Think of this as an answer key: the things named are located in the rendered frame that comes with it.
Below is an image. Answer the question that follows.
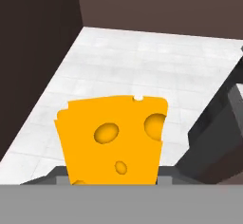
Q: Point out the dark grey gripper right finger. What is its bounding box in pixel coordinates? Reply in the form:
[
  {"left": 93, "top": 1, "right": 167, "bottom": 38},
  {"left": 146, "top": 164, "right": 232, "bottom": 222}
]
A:
[{"left": 156, "top": 165, "right": 204, "bottom": 186}]

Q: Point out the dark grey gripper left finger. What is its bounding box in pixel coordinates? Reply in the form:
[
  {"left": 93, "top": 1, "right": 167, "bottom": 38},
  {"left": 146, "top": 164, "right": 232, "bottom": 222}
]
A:
[{"left": 19, "top": 166, "right": 72, "bottom": 186}]

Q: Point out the yellow cheese wedge with holes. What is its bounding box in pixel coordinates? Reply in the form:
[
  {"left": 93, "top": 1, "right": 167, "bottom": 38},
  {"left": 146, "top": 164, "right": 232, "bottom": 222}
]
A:
[{"left": 53, "top": 94, "right": 169, "bottom": 186}]

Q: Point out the dark brown cabinet side panel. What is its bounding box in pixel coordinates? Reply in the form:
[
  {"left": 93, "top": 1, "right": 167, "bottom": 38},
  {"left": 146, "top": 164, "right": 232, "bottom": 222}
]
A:
[{"left": 0, "top": 0, "right": 84, "bottom": 163}]

